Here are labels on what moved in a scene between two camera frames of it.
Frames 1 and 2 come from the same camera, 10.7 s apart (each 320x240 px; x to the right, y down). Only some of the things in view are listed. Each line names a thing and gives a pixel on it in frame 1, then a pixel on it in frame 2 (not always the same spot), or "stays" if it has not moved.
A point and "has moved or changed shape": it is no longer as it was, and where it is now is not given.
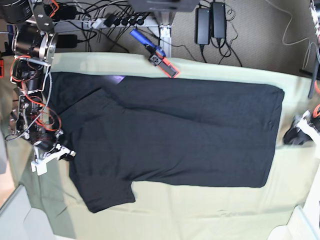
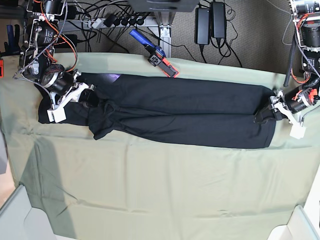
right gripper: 310,123 to 295,98
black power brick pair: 210,22 stays
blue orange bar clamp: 157,58 stays
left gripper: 48,144 to 63,85
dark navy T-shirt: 118,131 has moved or changed shape
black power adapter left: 67,41 stays
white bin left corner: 19,221 stays
